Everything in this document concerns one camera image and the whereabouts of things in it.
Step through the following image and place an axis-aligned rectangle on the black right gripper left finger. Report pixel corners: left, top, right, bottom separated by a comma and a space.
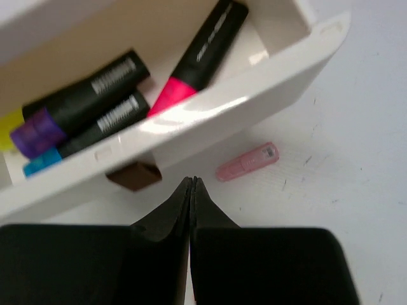
1, 178, 193, 304

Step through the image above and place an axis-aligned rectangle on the yellow highlighter marker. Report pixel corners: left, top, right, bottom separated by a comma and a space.
1, 50, 150, 152

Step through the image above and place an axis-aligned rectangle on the pink highlighter marker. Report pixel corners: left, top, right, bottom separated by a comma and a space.
147, 1, 249, 118

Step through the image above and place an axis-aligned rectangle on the white top drawer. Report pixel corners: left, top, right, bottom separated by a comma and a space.
0, 0, 351, 220

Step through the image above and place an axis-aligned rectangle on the purple highlighter marker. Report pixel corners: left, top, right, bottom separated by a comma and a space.
10, 90, 150, 159

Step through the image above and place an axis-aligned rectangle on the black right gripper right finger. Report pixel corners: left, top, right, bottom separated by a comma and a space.
190, 178, 359, 304

